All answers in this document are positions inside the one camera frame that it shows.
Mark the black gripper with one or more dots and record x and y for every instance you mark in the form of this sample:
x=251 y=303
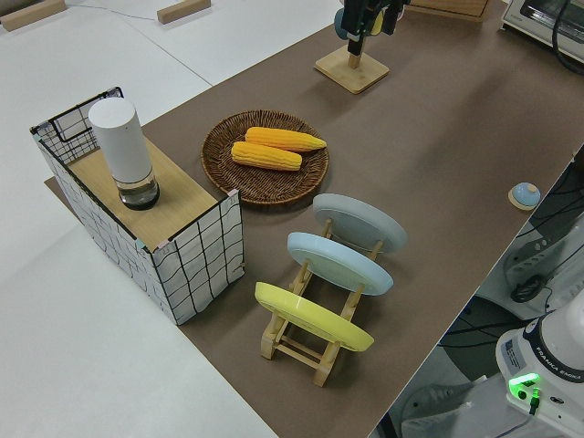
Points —
x=360 y=16

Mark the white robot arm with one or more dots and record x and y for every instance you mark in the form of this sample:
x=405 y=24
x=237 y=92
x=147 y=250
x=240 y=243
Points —
x=561 y=337

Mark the teal mug yellow interior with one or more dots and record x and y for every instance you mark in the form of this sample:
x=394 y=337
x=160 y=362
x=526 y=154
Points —
x=340 y=25

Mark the wooden mug tree stand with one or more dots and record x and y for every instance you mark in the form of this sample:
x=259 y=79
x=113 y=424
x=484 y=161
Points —
x=353 y=73

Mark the light wooden cabinet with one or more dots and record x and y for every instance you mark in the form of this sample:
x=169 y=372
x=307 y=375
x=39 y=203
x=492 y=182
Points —
x=451 y=8

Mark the long yellow corn cob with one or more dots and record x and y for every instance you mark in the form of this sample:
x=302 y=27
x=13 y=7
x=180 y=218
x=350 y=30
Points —
x=287 y=139

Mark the brown table mat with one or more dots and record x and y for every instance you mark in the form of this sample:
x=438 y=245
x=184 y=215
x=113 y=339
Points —
x=433 y=182

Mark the white toaster oven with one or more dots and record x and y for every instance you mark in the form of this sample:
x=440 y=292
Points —
x=538 y=23

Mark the short yellow corn cob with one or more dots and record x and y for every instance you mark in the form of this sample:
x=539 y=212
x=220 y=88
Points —
x=267 y=156

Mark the round wicker tray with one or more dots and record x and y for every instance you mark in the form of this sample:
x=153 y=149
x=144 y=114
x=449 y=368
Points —
x=269 y=184

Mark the grey plate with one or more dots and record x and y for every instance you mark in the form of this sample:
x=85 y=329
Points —
x=360 y=223

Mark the light wooden block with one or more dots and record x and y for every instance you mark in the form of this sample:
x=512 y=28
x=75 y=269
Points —
x=27 y=16
x=182 y=11

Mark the blue bell wooden base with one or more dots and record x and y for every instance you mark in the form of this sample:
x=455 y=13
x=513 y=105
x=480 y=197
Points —
x=524 y=194

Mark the light blue plate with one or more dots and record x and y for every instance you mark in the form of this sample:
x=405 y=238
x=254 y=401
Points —
x=337 y=262

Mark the wooden board in basket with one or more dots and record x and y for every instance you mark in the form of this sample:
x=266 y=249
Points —
x=182 y=191

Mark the white cylinder clear base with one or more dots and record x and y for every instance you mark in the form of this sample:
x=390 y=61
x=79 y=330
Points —
x=123 y=146

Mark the yellow plate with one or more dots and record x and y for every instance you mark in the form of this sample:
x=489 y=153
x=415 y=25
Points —
x=310 y=317

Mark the wooden plate rack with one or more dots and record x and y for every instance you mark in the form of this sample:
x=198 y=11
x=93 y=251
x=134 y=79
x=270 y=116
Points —
x=299 y=353

